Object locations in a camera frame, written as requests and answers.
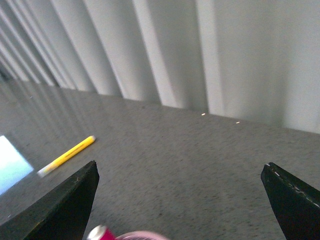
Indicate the pink pen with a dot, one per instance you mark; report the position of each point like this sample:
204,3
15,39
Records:
100,232

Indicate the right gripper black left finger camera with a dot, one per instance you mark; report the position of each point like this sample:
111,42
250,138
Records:
62,214

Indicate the pink mesh cup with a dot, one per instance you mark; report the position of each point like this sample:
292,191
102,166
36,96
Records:
141,235

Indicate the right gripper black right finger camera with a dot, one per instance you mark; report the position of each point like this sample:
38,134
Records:
295,204

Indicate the yellow pen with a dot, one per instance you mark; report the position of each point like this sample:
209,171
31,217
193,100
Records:
66,156

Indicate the white pleated curtain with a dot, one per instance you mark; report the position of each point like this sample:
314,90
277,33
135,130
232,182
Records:
255,60

